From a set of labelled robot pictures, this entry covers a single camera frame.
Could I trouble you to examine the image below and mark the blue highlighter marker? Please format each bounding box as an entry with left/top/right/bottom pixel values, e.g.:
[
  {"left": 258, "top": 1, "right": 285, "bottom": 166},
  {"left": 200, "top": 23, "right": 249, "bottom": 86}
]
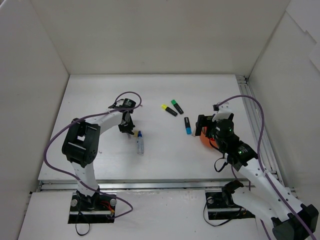
[{"left": 184, "top": 117, "right": 192, "bottom": 135}]

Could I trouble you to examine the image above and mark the clear small spray bottle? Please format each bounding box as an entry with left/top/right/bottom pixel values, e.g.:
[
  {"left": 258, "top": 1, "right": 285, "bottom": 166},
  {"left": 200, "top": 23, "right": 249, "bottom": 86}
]
[{"left": 136, "top": 130, "right": 144, "bottom": 155}]

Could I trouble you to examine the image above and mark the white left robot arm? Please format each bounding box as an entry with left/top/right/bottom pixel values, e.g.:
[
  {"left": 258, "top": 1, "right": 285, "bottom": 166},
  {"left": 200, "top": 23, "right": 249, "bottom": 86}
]
[{"left": 62, "top": 98, "right": 136, "bottom": 210}]

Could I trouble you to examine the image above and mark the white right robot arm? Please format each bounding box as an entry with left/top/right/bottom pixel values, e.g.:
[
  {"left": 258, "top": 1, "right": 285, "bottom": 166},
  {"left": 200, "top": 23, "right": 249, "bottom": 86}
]
[{"left": 195, "top": 114, "right": 319, "bottom": 240}]

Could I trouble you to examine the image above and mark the beige eraser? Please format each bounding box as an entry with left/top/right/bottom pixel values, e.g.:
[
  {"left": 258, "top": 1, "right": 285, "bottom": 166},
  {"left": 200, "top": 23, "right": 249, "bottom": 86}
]
[{"left": 133, "top": 131, "right": 139, "bottom": 138}]

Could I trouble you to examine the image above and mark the orange round organizer container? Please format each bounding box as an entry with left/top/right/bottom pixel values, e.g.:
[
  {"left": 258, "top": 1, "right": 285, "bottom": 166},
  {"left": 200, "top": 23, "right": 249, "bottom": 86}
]
[{"left": 199, "top": 127, "right": 218, "bottom": 150}]

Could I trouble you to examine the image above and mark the green highlighter marker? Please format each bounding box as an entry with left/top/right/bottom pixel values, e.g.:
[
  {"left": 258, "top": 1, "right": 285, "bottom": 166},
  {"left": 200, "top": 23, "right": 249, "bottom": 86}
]
[{"left": 170, "top": 99, "right": 184, "bottom": 115}]

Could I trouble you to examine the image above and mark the yellow highlighter marker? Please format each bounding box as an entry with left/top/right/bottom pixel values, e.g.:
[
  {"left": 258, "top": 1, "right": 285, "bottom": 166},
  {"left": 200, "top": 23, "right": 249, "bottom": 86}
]
[{"left": 161, "top": 104, "right": 178, "bottom": 117}]

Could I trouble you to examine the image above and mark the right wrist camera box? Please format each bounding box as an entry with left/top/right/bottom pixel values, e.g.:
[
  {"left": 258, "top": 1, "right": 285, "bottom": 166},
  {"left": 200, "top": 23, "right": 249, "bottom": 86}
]
[{"left": 212, "top": 102, "right": 233, "bottom": 122}]

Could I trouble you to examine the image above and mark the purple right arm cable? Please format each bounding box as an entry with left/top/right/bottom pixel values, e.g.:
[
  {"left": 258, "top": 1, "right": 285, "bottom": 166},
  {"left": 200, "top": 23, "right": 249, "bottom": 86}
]
[{"left": 216, "top": 94, "right": 317, "bottom": 240}]

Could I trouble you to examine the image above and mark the aluminium right side rail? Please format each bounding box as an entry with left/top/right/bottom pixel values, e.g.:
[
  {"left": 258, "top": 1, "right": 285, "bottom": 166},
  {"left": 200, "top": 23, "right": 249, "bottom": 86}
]
[{"left": 235, "top": 75, "right": 284, "bottom": 185}]

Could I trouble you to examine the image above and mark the aluminium rail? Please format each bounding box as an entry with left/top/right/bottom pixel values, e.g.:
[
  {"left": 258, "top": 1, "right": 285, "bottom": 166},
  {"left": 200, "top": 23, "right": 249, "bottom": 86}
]
[
  {"left": 235, "top": 75, "right": 284, "bottom": 185},
  {"left": 37, "top": 178, "right": 283, "bottom": 191}
]

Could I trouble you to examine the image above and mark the aluminium front rail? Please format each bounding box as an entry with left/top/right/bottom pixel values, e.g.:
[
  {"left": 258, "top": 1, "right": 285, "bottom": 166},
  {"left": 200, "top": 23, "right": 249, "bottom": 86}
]
[{"left": 37, "top": 178, "right": 283, "bottom": 191}]

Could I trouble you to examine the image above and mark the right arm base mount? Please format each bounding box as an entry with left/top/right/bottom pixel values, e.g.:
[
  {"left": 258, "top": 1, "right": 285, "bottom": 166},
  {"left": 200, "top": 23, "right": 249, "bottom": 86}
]
[{"left": 203, "top": 190, "right": 255, "bottom": 226}]

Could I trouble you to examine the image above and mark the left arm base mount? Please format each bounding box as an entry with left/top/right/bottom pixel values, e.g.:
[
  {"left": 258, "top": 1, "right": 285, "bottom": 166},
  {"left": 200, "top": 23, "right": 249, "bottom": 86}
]
[{"left": 67, "top": 192, "right": 117, "bottom": 224}]

